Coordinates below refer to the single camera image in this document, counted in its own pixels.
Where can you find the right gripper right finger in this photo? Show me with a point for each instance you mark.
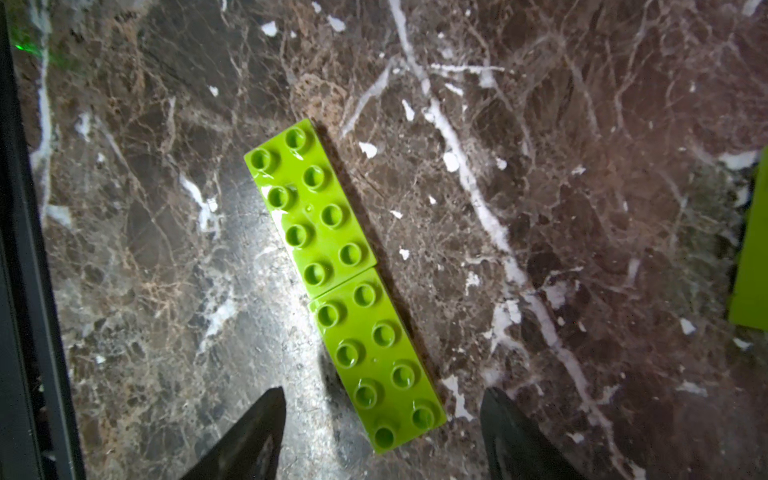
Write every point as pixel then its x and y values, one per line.
pixel 515 447

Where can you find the long green lego brick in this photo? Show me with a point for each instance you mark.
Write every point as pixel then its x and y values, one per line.
pixel 349 302

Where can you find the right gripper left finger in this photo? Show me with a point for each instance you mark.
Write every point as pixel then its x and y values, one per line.
pixel 251 447

